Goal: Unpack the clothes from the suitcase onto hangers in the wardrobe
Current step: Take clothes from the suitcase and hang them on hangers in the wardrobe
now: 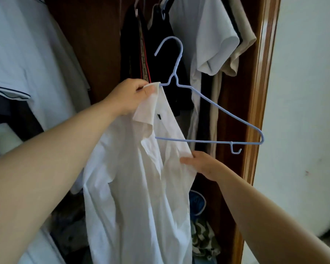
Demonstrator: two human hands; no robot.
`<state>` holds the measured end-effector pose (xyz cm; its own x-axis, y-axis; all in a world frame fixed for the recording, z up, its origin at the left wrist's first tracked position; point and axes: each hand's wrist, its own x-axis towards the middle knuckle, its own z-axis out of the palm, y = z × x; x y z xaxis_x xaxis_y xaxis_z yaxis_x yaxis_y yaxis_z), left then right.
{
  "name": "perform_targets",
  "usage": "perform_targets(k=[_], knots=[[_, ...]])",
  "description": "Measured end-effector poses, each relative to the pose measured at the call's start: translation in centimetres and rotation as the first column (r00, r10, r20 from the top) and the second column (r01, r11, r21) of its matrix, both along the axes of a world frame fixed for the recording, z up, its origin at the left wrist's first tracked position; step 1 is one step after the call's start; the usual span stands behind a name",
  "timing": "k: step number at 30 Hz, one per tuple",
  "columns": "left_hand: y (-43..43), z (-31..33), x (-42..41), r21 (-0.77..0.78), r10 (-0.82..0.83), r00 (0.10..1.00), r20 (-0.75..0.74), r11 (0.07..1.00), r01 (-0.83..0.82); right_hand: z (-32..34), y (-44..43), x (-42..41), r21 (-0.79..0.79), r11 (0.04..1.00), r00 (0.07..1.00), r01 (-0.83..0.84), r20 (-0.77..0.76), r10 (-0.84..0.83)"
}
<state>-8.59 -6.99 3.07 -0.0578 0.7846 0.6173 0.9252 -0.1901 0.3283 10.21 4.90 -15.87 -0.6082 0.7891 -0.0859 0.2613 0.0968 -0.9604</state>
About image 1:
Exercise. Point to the pile of dark clothes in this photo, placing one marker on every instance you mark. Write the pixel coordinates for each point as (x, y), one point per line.
(68, 230)

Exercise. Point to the white collared shirt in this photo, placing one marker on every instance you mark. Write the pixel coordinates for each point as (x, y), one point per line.
(137, 184)

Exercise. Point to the person's left forearm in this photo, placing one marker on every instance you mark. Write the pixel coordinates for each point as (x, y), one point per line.
(41, 173)

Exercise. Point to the brown wooden wardrobe frame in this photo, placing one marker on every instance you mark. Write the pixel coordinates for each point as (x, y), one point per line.
(253, 107)

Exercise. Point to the black hanging garment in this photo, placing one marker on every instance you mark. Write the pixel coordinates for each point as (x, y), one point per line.
(159, 60)

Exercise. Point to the person's right forearm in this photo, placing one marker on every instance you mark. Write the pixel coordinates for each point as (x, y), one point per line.
(266, 219)

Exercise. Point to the person's left thumb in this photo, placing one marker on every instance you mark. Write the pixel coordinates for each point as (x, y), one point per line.
(147, 91)

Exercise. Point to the white short-sleeved t-shirt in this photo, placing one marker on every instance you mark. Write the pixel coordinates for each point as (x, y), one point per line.
(206, 38)

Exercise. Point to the person's right thumb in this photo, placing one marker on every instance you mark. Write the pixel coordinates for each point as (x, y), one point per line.
(187, 160)

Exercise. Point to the camouflage patterned cloth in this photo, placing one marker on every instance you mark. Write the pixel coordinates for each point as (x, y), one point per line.
(203, 239)

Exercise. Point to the person's right hand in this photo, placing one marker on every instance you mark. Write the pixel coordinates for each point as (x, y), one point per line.
(207, 164)

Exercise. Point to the beige hanging garment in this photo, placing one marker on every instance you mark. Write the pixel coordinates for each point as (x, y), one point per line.
(231, 52)

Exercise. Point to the light blue polo shirt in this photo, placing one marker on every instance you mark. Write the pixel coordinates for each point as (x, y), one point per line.
(24, 60)

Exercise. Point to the person's left hand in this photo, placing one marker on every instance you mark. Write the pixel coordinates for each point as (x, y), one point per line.
(125, 97)

